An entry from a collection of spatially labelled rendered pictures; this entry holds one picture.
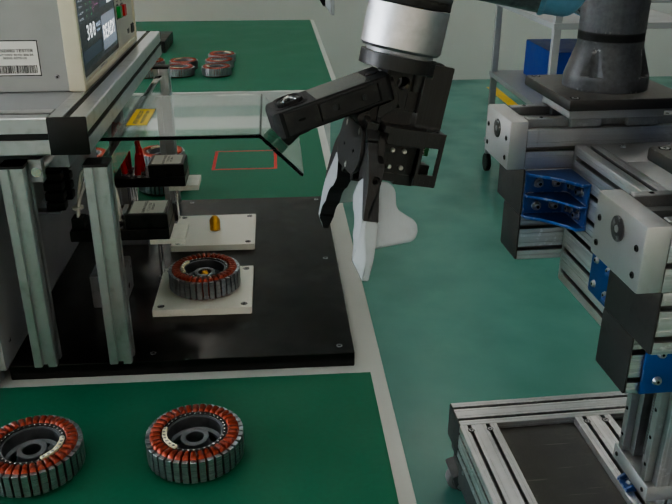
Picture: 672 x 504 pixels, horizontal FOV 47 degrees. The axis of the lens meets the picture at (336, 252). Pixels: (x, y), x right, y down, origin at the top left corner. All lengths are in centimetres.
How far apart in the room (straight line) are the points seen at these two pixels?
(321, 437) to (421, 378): 150
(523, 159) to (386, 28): 78
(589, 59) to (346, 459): 86
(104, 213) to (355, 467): 44
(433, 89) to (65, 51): 53
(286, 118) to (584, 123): 87
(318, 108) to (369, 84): 5
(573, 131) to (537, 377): 120
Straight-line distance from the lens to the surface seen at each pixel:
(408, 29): 70
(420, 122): 74
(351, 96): 71
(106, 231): 103
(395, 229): 72
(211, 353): 110
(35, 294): 109
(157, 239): 120
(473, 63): 676
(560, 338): 275
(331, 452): 95
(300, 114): 70
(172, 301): 122
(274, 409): 102
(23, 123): 98
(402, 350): 259
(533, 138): 144
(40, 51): 110
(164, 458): 90
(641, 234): 100
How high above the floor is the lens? 134
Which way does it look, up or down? 24 degrees down
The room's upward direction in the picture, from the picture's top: straight up
